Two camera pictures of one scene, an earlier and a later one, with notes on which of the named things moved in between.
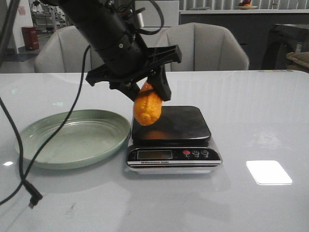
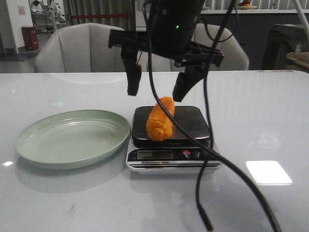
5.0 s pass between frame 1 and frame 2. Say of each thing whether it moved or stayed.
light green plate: stayed
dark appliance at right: stayed
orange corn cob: moved
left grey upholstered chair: stayed
